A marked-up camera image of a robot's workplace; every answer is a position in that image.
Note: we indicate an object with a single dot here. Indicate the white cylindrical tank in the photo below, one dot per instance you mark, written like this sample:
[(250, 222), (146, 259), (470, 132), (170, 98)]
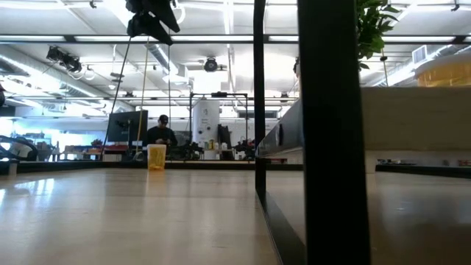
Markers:
[(206, 121)]

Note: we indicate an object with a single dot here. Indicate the black ceiling device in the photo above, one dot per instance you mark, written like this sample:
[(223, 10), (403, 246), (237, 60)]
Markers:
[(68, 62)]

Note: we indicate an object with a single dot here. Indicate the round black ceiling fixture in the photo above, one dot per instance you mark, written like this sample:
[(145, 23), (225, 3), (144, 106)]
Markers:
[(210, 64)]

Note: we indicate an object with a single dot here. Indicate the black aluminium table frame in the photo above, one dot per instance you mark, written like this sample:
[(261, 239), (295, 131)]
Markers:
[(73, 167)]

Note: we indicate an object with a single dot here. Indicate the wooden shelf with black frame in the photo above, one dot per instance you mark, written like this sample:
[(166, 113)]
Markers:
[(335, 147)]

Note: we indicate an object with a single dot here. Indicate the person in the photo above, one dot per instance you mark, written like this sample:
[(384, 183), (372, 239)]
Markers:
[(162, 136)]

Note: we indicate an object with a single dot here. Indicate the orange white-capped medicine bottle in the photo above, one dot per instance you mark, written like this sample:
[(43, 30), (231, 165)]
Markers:
[(156, 158)]

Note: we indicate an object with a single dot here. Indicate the black computer monitor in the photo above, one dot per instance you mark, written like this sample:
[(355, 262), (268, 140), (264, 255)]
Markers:
[(127, 127)]

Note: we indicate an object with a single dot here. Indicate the black curved tube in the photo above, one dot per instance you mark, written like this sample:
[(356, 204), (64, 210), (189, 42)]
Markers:
[(35, 154)]

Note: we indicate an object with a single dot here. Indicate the white ceiling vent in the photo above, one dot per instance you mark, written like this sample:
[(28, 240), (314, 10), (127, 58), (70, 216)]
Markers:
[(419, 54)]

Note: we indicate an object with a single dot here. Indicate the cluttered background workbench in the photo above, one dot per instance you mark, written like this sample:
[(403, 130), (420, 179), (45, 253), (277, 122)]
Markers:
[(84, 151)]

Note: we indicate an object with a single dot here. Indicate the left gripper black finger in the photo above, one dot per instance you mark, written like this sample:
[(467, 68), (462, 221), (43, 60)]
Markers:
[(147, 27), (163, 14)]

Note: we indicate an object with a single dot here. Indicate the green plant in white pot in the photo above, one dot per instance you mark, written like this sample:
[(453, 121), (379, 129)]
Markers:
[(371, 29)]

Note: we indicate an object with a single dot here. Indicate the long ceiling light bar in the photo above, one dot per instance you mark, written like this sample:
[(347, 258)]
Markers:
[(110, 38)]

